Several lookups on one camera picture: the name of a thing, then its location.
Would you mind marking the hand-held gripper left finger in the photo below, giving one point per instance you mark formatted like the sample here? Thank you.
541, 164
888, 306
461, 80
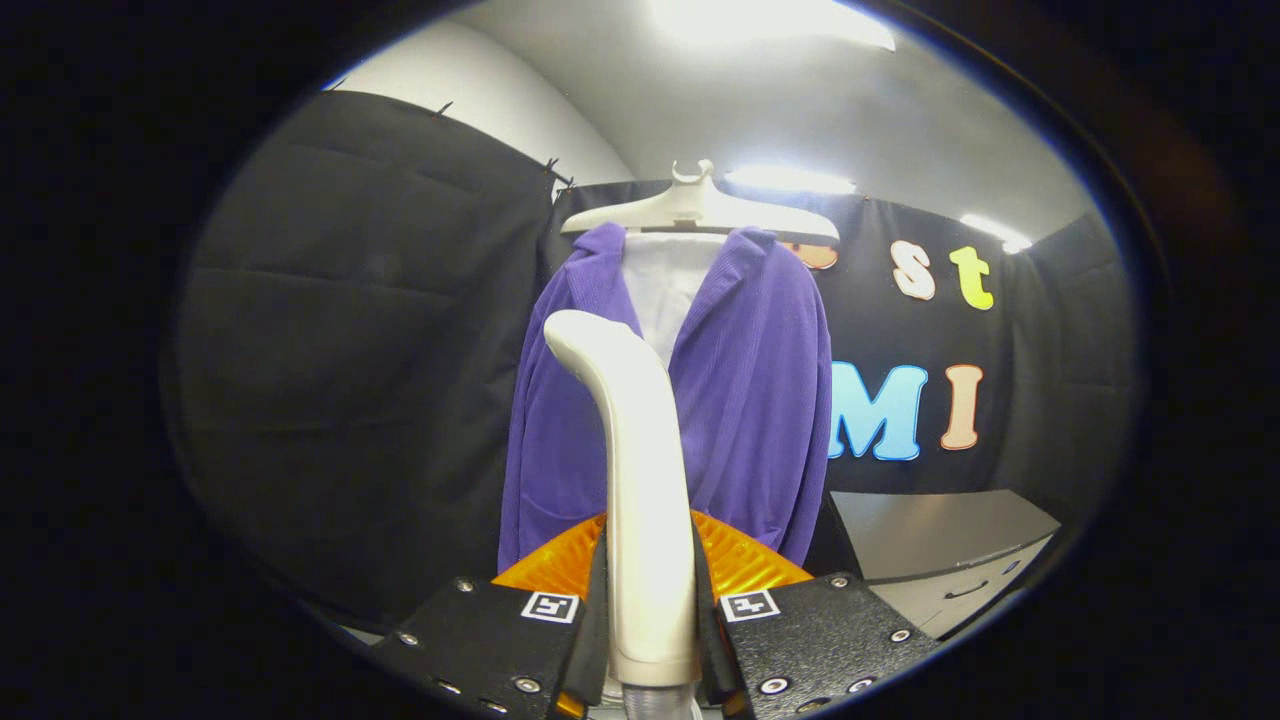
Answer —
596, 640

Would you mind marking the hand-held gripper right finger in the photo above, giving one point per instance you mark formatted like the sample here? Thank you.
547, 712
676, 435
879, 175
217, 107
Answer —
712, 640

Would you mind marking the white garment steamer nozzle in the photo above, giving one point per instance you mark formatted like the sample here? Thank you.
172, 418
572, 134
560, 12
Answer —
645, 480

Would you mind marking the purple jacket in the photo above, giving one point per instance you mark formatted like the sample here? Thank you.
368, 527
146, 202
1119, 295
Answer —
750, 400

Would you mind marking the white clothes hanger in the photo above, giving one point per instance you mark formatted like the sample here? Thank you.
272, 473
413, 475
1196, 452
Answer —
690, 212

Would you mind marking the grey cabinet with dark top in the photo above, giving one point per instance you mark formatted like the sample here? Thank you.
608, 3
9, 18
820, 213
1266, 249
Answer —
930, 530

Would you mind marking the white inner shirt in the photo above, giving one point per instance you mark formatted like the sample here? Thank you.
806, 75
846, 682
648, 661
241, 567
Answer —
665, 285

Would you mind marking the ceiling light panel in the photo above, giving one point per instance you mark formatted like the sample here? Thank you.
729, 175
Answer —
995, 232
790, 180

